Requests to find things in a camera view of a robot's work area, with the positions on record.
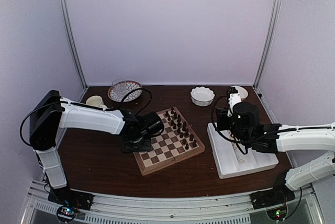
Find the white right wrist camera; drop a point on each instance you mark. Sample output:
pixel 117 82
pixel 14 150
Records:
pixel 233 97

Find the wooden chess board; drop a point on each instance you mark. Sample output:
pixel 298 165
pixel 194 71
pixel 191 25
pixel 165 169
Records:
pixel 166 153

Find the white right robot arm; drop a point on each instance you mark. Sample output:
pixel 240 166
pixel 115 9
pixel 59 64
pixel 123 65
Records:
pixel 300 138

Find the dark chess pieces row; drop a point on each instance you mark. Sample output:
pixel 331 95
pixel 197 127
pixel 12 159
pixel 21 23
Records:
pixel 176 128

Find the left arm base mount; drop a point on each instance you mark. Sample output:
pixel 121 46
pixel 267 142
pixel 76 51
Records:
pixel 70 201

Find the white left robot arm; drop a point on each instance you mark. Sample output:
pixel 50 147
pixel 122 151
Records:
pixel 55 112

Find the white scalloped bowl black rim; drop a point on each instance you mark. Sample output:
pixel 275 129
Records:
pixel 202 96

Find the left aluminium frame post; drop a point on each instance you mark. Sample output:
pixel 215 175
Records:
pixel 71 42

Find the patterned brown rim plate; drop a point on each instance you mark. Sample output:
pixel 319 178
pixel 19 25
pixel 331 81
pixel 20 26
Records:
pixel 133 92

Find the cream ceramic mug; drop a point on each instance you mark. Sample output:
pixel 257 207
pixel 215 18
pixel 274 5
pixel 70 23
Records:
pixel 96 101

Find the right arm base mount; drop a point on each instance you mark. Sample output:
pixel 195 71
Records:
pixel 276 200

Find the white plastic divided tray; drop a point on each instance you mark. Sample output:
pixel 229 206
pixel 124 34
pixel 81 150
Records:
pixel 224 153

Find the aluminium frame post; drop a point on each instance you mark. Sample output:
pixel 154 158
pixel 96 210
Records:
pixel 71 42
pixel 276 7

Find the cream round bowl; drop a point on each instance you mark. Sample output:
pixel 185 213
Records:
pixel 242 91

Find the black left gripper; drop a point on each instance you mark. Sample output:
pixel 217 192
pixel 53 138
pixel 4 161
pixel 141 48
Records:
pixel 146 146

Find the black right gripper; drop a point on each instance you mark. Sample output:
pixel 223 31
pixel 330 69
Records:
pixel 221 118

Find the clear drinking glass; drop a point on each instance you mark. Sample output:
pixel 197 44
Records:
pixel 119 87

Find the right aluminium frame post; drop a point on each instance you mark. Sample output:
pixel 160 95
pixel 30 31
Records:
pixel 276 7

